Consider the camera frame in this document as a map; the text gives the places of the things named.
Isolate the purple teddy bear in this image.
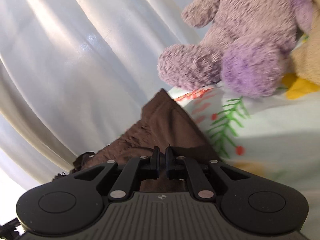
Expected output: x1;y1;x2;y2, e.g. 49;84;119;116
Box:
157;0;313;98

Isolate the dark brown garment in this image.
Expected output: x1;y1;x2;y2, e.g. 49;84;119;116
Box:
52;88;222;193

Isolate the white sheer curtain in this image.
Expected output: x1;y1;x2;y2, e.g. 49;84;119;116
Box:
1;0;205;224

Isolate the floral white bed sheet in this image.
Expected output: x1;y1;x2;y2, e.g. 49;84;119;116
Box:
166;33;320;198

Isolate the beige plush toy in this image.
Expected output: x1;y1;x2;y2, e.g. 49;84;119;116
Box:
291;0;319;85

